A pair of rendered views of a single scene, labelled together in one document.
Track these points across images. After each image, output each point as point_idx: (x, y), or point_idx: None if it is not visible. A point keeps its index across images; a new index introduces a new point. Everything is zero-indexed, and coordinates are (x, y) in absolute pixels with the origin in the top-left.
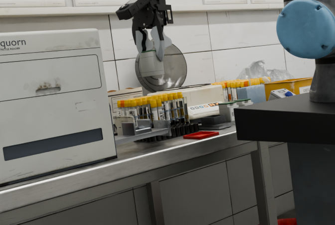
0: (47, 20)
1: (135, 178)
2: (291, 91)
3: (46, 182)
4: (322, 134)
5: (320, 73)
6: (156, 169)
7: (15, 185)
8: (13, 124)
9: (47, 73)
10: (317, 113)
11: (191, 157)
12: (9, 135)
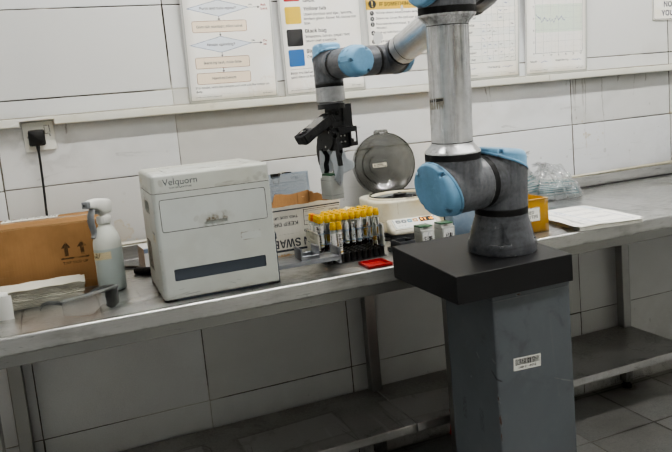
0: (256, 111)
1: (296, 303)
2: None
3: (207, 302)
4: (443, 290)
5: (474, 223)
6: (320, 296)
7: (182, 303)
8: (184, 250)
9: (215, 206)
10: (440, 270)
11: (355, 287)
12: (180, 260)
